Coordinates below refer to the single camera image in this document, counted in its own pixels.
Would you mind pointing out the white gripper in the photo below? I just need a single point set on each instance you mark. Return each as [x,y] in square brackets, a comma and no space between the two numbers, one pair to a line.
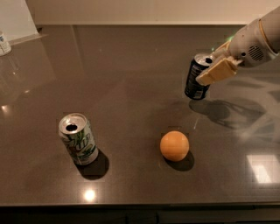
[247,44]

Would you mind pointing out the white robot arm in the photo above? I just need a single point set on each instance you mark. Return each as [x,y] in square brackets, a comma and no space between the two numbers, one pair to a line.
[271,28]

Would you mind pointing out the green white soda can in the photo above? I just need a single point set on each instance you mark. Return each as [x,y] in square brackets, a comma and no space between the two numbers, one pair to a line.
[76,134]

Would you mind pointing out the orange fruit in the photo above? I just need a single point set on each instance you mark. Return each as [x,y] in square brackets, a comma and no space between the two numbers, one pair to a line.
[174,146]

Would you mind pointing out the white bottle at edge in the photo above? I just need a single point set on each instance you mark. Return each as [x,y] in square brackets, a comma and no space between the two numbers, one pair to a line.
[5,46]

